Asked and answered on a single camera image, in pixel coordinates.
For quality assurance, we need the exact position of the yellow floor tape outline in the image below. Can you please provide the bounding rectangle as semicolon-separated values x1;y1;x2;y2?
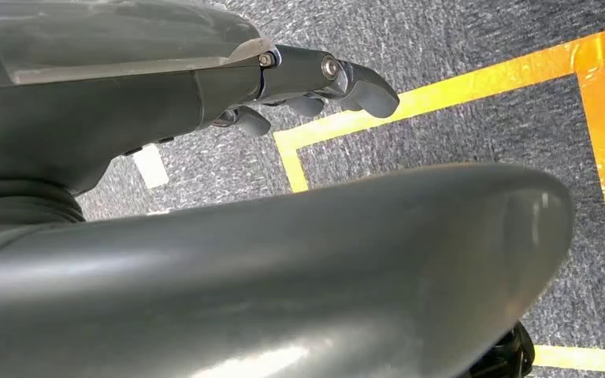
273;26;605;376

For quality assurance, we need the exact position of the white floor label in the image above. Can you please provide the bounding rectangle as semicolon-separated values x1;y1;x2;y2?
132;143;170;191

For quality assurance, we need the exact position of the black robot joint part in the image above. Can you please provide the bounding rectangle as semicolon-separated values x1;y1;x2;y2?
466;321;536;378

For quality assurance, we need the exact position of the grey robot body shell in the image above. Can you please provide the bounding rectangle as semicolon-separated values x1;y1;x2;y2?
0;163;575;378

